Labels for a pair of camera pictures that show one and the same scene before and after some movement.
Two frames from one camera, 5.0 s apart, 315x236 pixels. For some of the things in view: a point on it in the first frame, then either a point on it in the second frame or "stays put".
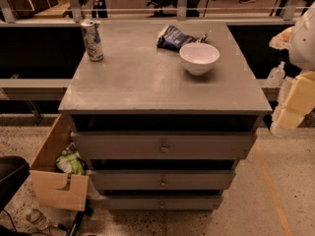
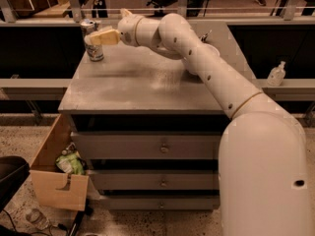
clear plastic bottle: x=37 y=219 stays put
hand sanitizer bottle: x=277 y=75 stays put
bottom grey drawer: x=161 y=202 stays put
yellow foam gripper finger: x=283 y=40 -> x=128 y=28
